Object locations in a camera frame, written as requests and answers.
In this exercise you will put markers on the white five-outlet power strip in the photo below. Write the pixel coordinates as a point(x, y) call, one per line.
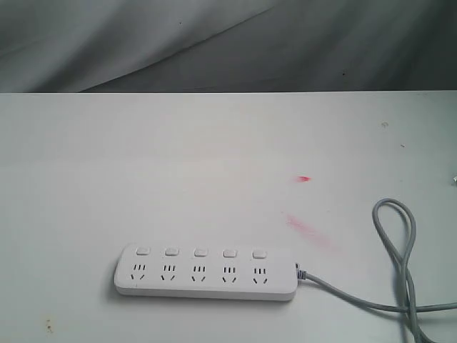
point(206, 272)

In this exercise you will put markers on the grey backdrop cloth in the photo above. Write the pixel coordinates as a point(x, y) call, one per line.
point(227, 46)

